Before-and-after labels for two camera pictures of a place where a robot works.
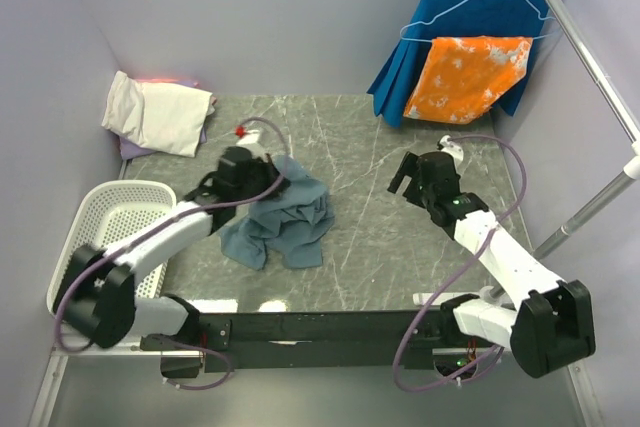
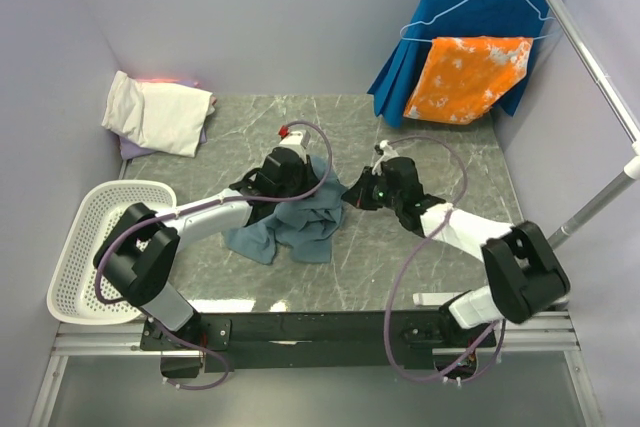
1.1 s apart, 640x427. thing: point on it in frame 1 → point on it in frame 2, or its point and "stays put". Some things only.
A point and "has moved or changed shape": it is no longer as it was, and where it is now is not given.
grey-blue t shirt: [292, 218] has moved or changed shape
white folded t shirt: [160, 117] stays put
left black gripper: [269, 167] → [306, 168]
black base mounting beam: [239, 342] stays put
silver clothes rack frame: [610, 88] stays put
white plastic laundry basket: [108, 211] stays put
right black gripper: [410, 167] → [358, 195]
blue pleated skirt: [469, 9] stays put
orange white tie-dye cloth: [464, 76] stays put
